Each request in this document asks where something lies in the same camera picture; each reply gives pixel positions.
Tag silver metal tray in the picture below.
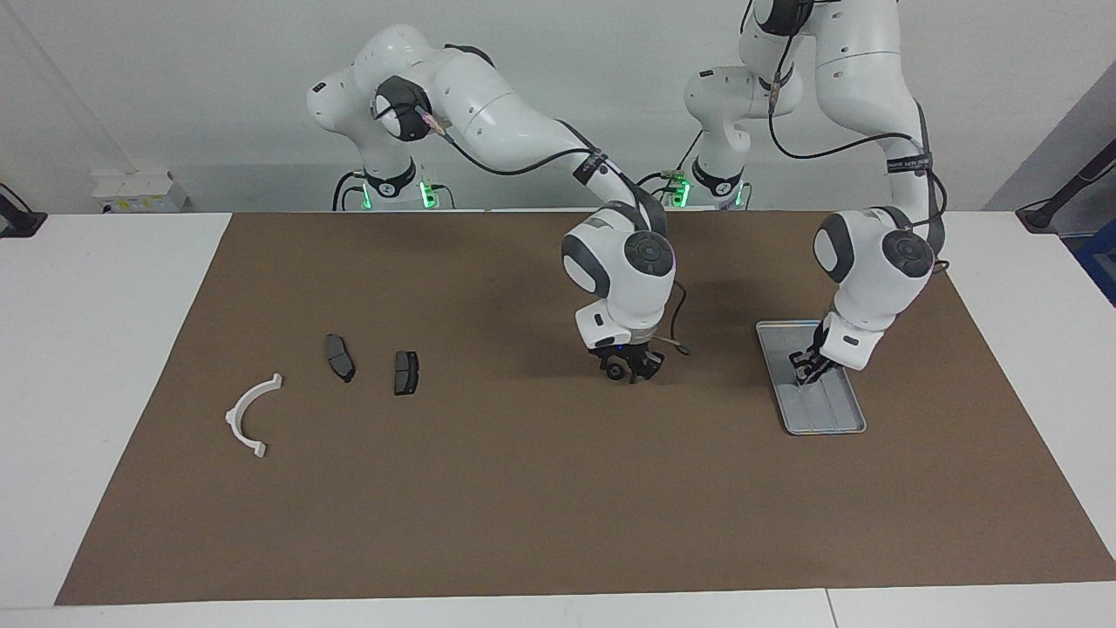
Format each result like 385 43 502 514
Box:
755 319 868 435

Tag blue crate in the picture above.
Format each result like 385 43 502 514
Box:
1074 218 1116 306

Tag brown table mat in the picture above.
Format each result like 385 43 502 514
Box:
54 209 1116 606

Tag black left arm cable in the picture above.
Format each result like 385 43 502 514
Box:
741 0 951 267

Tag black stand clamp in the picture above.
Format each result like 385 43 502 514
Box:
0 181 49 238

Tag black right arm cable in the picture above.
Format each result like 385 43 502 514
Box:
371 92 691 356

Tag black stand with pole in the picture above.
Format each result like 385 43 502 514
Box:
1016 138 1116 235

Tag large dark grey brake pad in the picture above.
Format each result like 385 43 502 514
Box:
323 333 357 384

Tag white power box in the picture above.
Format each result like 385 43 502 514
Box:
92 170 190 215

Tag white half-ring bracket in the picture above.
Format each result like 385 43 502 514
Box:
224 372 284 459

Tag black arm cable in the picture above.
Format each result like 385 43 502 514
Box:
371 92 691 356
741 0 951 267

